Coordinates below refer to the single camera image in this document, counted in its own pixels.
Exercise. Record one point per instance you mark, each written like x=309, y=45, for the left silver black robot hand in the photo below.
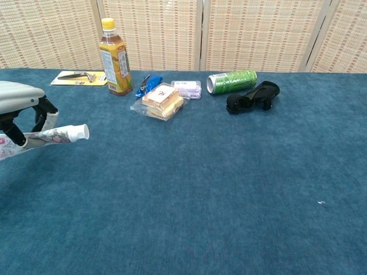
x=20, y=96

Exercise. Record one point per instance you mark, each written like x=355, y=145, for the white tube with print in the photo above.
x=63, y=134

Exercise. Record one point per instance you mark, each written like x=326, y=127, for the razor on yellow card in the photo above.
x=100, y=81

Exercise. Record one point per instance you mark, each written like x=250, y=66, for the yellow-capped tea bottle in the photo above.
x=116, y=71

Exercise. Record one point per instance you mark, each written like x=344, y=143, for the blue plastic package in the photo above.
x=155, y=80

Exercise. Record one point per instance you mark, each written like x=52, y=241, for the bagged sliced bread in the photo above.
x=162, y=100

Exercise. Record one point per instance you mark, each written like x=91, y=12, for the bamboo folding screen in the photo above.
x=160, y=34

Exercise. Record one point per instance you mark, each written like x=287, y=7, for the clear purple plastic box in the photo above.
x=189, y=87

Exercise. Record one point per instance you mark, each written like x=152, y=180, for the blue table mat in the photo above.
x=200, y=186

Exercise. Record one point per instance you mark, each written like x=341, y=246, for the green drink can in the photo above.
x=235, y=80

